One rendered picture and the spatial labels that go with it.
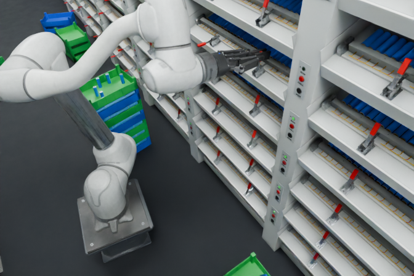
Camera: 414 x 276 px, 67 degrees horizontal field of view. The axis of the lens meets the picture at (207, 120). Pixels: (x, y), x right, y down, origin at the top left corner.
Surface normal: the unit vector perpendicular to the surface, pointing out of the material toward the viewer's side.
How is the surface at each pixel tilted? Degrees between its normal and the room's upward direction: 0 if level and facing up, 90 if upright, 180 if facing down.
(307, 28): 90
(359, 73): 19
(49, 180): 0
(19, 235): 0
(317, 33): 90
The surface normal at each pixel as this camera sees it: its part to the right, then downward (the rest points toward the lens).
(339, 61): -0.30, -0.55
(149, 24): -0.33, 0.37
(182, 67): 0.54, 0.11
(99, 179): -0.02, -0.60
